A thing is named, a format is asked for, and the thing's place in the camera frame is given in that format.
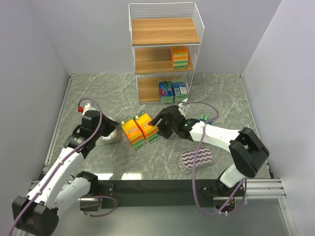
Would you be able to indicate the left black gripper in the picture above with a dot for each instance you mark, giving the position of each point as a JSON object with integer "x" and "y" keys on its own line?
{"x": 110, "y": 125}

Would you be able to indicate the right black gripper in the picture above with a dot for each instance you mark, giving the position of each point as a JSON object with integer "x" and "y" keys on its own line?
{"x": 163, "y": 122}

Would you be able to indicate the orange sponge pack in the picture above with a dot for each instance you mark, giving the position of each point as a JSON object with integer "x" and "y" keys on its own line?
{"x": 133, "y": 133}
{"x": 150, "y": 132}
{"x": 179, "y": 56}

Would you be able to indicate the silver mesh scrubber pack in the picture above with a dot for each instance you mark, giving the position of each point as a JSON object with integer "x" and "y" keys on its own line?
{"x": 114, "y": 137}

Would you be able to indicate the blue green sponge pack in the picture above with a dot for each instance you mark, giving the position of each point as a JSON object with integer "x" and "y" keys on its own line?
{"x": 180, "y": 92}
{"x": 165, "y": 92}

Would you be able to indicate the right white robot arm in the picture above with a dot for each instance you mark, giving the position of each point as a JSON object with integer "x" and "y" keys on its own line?
{"x": 247, "y": 150}

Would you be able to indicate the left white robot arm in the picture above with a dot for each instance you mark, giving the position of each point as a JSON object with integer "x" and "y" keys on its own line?
{"x": 38, "y": 213}

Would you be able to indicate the purple wavy sponge pack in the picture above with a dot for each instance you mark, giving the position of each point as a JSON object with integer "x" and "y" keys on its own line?
{"x": 186, "y": 159}

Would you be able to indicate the black front base bar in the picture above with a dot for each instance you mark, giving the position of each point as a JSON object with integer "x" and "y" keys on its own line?
{"x": 163, "y": 193}

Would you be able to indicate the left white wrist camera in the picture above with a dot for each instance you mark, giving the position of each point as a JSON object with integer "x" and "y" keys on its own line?
{"x": 85, "y": 108}

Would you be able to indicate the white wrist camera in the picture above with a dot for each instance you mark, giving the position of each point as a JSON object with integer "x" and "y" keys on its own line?
{"x": 181, "y": 109}
{"x": 85, "y": 108}

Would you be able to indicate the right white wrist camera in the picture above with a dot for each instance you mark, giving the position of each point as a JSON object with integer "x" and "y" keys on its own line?
{"x": 181, "y": 109}

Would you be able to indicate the white wire wooden shelf rack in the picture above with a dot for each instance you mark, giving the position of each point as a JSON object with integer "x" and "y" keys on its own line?
{"x": 154, "y": 28}

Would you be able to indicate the aluminium frame rail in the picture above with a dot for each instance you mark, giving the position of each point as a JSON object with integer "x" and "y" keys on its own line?
{"x": 265, "y": 212}

